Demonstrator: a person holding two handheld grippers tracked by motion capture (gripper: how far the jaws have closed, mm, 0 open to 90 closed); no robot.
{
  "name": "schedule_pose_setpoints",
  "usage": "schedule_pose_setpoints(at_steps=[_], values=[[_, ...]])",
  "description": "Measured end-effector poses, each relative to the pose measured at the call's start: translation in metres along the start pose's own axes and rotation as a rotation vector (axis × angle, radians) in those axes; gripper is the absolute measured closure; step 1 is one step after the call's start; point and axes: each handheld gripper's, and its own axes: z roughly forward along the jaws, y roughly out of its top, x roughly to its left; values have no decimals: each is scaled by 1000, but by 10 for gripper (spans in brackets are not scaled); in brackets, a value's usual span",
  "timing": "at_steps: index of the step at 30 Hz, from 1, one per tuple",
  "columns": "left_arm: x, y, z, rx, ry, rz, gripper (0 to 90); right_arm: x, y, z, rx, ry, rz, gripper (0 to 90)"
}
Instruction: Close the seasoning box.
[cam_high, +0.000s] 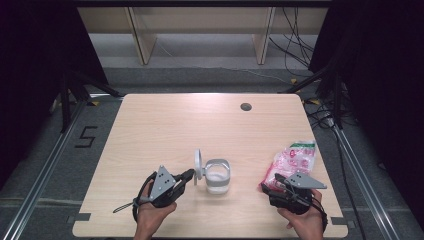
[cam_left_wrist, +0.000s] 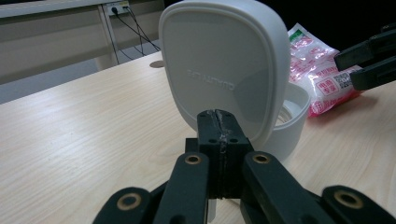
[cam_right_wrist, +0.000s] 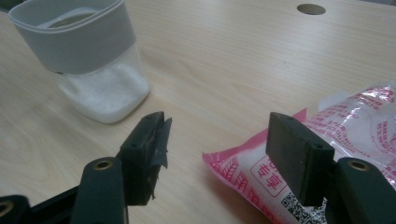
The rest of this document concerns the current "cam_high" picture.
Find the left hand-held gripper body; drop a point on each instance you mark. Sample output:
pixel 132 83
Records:
pixel 163 185

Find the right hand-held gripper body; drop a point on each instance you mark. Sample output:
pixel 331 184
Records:
pixel 303 181

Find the pink and white plastic bag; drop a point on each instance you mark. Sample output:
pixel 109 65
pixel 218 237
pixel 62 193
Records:
pixel 295 160

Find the clear jar with grey lid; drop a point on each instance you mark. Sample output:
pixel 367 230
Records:
pixel 217 181

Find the person's left hand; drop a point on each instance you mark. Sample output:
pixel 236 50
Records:
pixel 151 220

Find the person's right hand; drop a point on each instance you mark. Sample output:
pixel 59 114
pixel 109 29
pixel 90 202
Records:
pixel 308 223

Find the black metal stand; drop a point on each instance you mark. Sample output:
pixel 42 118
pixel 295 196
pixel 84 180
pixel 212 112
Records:
pixel 338 100
pixel 65 100

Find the dark curtain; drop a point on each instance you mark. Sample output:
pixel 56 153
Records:
pixel 383 83
pixel 33 66

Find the light wooden shelf unit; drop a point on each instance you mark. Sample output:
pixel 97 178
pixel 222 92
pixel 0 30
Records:
pixel 144 43

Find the black table edge bracket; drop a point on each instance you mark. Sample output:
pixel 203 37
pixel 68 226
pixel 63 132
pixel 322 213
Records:
pixel 81 217
pixel 338 220

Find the aluminium floor rail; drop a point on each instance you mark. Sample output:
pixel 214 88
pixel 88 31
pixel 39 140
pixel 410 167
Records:
pixel 363 180
pixel 40 180

